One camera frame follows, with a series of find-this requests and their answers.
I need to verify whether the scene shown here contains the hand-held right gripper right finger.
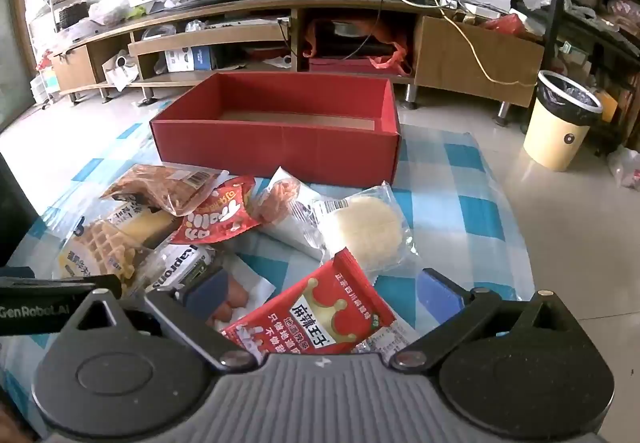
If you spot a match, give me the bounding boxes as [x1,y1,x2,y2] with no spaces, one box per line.
[391,268,588,370]

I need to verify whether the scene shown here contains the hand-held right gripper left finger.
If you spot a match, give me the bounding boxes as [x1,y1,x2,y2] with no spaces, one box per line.
[52,268,258,371]

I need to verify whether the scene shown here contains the vacuum sausage packet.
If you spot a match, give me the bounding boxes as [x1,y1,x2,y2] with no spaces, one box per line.
[205,253,278,329]

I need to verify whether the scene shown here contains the grey white wafer packet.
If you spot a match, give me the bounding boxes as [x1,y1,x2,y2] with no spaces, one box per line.
[127,243,221,299]

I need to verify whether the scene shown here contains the red packet with white letters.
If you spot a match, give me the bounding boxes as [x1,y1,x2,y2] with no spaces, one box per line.
[170,176,263,245]

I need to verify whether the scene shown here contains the yellow toast bread packet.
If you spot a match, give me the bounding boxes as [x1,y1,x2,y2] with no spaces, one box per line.
[70,196,188,249]

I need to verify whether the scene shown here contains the waffle packet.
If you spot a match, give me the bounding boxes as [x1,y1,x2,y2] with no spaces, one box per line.
[57,218,161,294]

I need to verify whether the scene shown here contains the clear round rice cake packet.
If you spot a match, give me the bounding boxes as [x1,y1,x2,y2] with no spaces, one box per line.
[312,180,416,274]

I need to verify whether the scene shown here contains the white packet with orange noodles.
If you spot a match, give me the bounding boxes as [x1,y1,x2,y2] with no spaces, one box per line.
[250,166,333,261]

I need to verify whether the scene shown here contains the red packet with crown print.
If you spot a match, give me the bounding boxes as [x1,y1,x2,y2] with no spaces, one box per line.
[220,247,423,356]

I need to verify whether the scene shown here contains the brown snack packet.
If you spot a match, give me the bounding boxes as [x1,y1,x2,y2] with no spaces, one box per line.
[100,164,223,216]

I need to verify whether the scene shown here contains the red cardboard box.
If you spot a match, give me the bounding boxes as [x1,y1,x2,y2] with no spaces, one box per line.
[149,72,402,185]

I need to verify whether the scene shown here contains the blue checked tablecloth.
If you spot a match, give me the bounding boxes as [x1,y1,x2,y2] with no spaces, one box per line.
[0,120,536,424]

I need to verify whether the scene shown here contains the yellow trash bin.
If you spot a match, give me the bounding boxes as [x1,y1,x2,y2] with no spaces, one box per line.
[522,70,603,172]

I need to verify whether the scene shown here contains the white plastic drawers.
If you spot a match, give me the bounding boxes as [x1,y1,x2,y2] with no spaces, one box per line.
[30,68,61,106]

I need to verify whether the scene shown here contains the clear plastic bag with red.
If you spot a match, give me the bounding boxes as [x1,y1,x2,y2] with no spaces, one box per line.
[607,146,640,189]

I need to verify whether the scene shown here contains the orange plastic bag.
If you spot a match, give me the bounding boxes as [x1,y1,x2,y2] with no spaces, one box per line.
[305,18,413,74]

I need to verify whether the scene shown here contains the blue and white box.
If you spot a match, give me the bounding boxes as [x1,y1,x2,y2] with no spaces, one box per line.
[165,46,216,72]

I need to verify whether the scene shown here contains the crumpled white plastic bag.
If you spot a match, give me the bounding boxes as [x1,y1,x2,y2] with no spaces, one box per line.
[102,50,141,91]

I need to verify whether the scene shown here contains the wooden television stand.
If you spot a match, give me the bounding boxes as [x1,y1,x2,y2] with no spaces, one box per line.
[50,0,546,109]

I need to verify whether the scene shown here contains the yellow cable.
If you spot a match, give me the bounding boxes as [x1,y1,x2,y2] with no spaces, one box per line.
[400,0,538,85]

